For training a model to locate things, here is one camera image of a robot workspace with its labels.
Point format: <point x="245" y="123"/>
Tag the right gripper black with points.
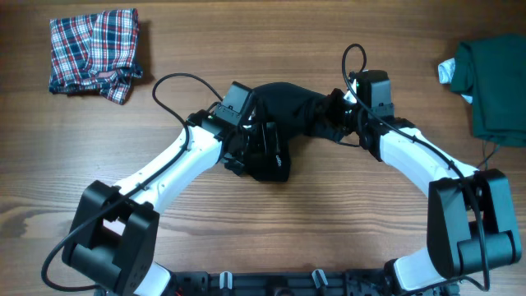
<point x="345" y="131"/>

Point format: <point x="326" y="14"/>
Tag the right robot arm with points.
<point x="471" y="224"/>

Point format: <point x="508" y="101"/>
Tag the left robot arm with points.
<point x="114" y="231"/>

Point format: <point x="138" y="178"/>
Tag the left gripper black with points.
<point x="228" y="155"/>

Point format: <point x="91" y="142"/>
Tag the plaid folded cloth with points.
<point x="95" y="52"/>

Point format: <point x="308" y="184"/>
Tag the black garment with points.
<point x="283" y="111"/>

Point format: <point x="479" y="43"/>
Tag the dark green folded garment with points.
<point x="490" y="75"/>

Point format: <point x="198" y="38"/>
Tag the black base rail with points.
<point x="348" y="283"/>

